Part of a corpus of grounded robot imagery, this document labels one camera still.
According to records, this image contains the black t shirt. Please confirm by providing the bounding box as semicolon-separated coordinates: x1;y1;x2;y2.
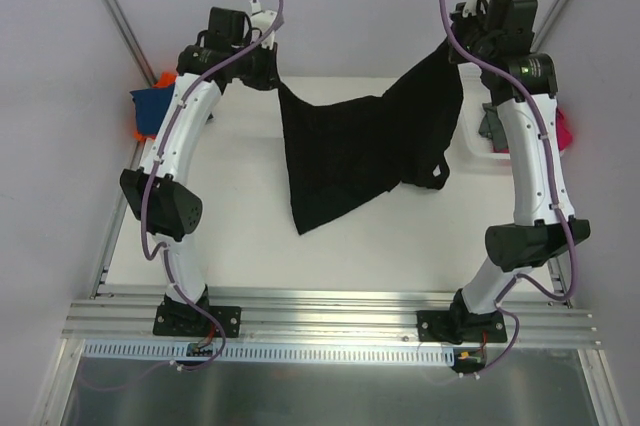
278;42;464;234

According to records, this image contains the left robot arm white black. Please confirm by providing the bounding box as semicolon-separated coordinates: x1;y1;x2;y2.
120;1;283;337

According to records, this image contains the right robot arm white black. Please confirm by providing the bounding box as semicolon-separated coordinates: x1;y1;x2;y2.
430;0;590;344

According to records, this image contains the orange t shirt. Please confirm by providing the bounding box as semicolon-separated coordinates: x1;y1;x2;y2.
133;71;177;143

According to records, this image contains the grey green t shirt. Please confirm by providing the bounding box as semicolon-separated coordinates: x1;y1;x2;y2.
478;103;509;153

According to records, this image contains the blue t shirt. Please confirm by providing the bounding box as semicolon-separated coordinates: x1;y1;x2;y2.
129;85;176;137

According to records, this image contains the white plastic laundry basket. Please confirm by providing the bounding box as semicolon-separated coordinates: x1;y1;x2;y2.
458;64;510;164

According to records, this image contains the pink t shirt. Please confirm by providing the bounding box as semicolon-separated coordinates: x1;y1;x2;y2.
491;106;574;156

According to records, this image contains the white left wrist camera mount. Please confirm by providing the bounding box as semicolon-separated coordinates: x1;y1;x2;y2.
249;2;277;50

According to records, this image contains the left corner aluminium post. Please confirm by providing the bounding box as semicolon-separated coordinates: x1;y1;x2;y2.
101;0;157;87

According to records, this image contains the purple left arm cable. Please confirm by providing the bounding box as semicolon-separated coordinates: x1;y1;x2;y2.
139;0;287;372

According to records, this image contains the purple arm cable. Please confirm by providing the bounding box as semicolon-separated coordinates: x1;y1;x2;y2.
139;0;287;372
438;0;583;380

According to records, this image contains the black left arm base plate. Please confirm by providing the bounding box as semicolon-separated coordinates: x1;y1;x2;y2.
152;303;242;338

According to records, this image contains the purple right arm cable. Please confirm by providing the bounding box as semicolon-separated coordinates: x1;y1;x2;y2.
438;0;583;380

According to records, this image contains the aluminium mounting rail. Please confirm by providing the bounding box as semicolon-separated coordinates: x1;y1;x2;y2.
62;284;604;349

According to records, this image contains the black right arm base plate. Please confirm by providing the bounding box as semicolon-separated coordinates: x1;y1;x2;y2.
416;310;507;345

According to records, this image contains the white slotted cable duct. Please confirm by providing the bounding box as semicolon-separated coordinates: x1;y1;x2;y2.
83;340;454;367

